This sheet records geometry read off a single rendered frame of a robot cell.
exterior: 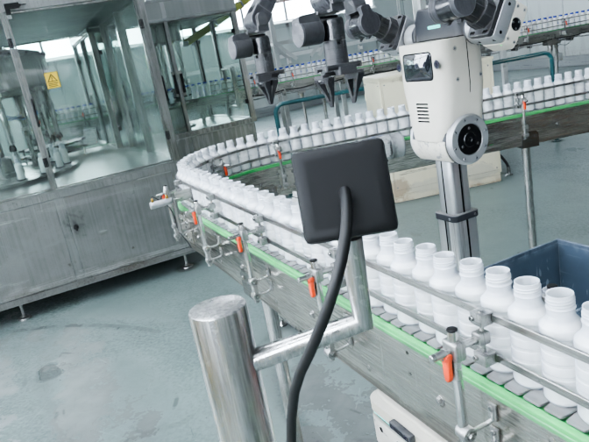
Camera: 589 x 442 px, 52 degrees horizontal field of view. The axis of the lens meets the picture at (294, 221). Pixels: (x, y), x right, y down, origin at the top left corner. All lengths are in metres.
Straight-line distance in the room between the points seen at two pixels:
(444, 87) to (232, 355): 1.60
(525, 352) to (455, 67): 1.12
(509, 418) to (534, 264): 0.74
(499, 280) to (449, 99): 1.01
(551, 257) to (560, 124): 2.02
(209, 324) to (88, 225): 4.40
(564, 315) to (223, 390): 0.62
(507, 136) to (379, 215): 3.26
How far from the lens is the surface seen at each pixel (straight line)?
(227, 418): 0.37
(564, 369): 0.92
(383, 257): 1.20
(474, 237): 2.10
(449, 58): 1.88
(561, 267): 1.75
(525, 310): 0.93
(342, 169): 0.29
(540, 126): 3.62
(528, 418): 0.97
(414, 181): 5.81
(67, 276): 4.79
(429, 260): 1.10
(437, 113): 1.91
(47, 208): 4.68
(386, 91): 5.62
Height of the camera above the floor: 1.54
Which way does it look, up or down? 16 degrees down
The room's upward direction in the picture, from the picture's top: 11 degrees counter-clockwise
